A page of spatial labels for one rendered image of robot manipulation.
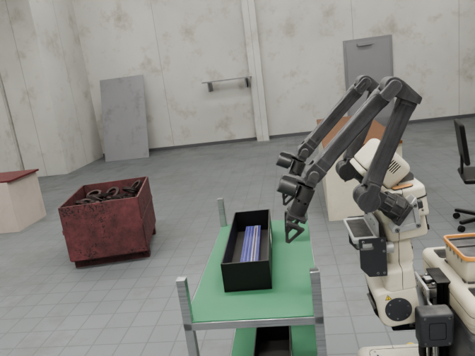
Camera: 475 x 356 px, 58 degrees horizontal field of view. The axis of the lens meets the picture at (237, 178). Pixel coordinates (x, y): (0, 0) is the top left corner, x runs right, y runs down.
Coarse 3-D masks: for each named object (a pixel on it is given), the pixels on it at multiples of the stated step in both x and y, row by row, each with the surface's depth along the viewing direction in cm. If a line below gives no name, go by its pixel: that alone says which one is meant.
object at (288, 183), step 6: (282, 174) 149; (288, 174) 148; (312, 174) 143; (318, 174) 142; (282, 180) 147; (288, 180) 147; (294, 180) 147; (300, 180) 146; (306, 180) 148; (312, 180) 143; (282, 186) 146; (288, 186) 146; (294, 186) 146; (312, 186) 144; (282, 192) 148; (288, 192) 147
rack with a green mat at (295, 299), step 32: (224, 224) 221; (288, 256) 176; (288, 288) 150; (320, 288) 129; (192, 320) 138; (224, 320) 136; (256, 320) 134; (288, 320) 133; (320, 320) 132; (192, 352) 140; (320, 352) 135
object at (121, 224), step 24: (96, 192) 497; (120, 192) 504; (144, 192) 459; (72, 216) 413; (96, 216) 415; (120, 216) 417; (144, 216) 433; (72, 240) 418; (96, 240) 421; (120, 240) 423; (144, 240) 425; (96, 264) 436
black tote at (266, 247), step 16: (240, 224) 207; (256, 224) 206; (240, 240) 196; (224, 256) 158; (240, 256) 179; (224, 272) 151; (240, 272) 151; (256, 272) 150; (224, 288) 153; (240, 288) 152; (256, 288) 152
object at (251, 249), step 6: (246, 228) 201; (252, 228) 200; (258, 228) 199; (246, 234) 194; (252, 234) 193; (258, 234) 192; (246, 240) 187; (252, 240) 186; (258, 240) 185; (246, 246) 181; (252, 246) 180; (258, 246) 179; (246, 252) 174; (252, 252) 173; (258, 252) 173; (246, 258) 169; (252, 258) 168; (258, 258) 169
